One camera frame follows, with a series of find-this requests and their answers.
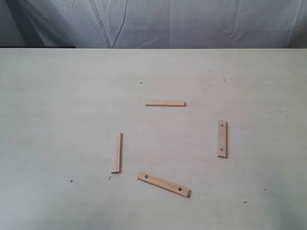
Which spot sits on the wooden stick with holes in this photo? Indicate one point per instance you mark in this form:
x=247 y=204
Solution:
x=164 y=184
x=222 y=139

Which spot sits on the plain wooden stick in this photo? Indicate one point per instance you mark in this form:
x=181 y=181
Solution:
x=117 y=154
x=166 y=103

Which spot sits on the white backdrop cloth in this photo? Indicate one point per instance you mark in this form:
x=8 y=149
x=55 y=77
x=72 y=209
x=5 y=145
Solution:
x=154 y=23

